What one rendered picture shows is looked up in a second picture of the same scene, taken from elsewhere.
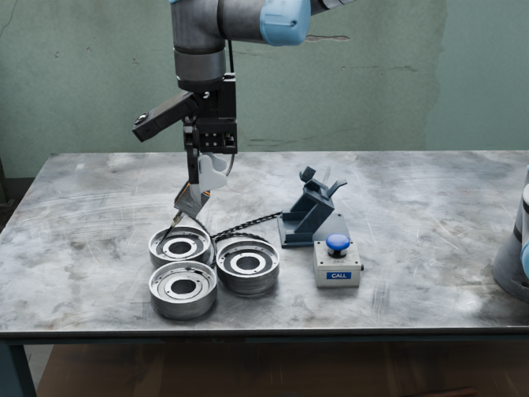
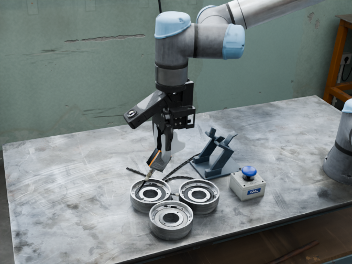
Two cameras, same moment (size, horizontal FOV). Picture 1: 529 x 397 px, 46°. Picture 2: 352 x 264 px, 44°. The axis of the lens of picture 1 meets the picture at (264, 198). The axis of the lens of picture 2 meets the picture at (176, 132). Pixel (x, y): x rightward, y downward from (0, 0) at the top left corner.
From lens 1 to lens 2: 44 cm
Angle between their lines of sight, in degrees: 19
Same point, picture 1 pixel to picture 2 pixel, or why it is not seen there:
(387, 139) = not seen: hidden behind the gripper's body
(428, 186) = (261, 128)
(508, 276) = (339, 173)
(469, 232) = (299, 152)
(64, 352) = not seen: outside the picture
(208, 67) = (182, 76)
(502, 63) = not seen: hidden behind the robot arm
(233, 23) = (205, 48)
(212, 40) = (185, 59)
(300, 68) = (114, 57)
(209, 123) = (179, 110)
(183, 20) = (169, 48)
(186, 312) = (183, 233)
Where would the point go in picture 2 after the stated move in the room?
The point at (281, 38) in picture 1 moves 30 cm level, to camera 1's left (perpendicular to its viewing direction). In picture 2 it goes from (234, 55) to (96, 69)
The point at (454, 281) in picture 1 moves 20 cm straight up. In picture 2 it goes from (309, 182) to (323, 120)
